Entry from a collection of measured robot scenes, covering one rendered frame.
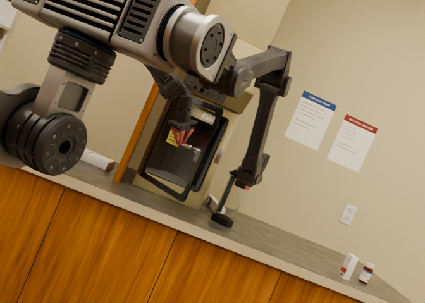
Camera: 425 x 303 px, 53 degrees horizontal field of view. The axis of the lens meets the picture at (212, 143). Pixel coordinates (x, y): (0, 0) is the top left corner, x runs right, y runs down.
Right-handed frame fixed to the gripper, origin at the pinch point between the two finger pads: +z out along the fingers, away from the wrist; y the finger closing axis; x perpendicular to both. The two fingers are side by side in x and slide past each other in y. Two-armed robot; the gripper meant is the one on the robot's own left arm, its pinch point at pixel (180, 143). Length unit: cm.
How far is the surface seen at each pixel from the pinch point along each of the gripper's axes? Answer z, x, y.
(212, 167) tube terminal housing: 16.7, -2.2, -22.6
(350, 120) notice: 3, 12, -117
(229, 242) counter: 31.8, 28.3, -3.9
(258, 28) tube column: -44, -6, -45
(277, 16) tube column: -50, -2, -53
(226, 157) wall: 28, -26, -59
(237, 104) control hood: -12.5, 0.5, -30.3
